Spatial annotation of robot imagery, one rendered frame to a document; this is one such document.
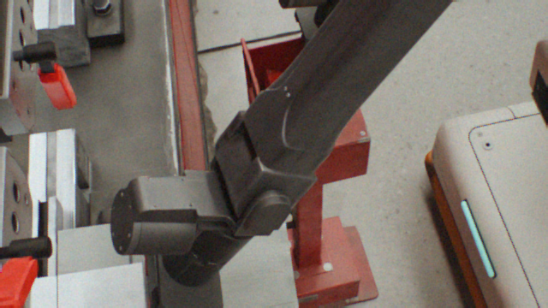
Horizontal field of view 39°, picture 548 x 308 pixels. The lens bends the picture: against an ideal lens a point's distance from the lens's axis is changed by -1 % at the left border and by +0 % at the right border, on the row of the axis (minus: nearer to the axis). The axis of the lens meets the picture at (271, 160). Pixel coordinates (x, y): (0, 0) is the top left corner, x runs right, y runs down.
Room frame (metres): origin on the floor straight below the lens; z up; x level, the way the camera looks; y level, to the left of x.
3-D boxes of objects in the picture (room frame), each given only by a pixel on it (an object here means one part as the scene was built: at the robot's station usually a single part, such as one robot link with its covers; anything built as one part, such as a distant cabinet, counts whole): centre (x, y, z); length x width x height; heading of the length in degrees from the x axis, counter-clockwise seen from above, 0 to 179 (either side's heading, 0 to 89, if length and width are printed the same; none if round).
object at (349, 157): (0.70, -0.06, 0.75); 0.20 x 0.16 x 0.18; 9
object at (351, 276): (0.70, -0.09, 0.06); 0.25 x 0.20 x 0.12; 99
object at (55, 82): (0.46, 0.21, 1.20); 0.04 x 0.02 x 0.10; 93
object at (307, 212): (0.70, -0.06, 0.39); 0.05 x 0.05 x 0.54; 9
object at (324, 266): (0.70, -0.06, 0.13); 0.10 x 0.10 x 0.01; 9
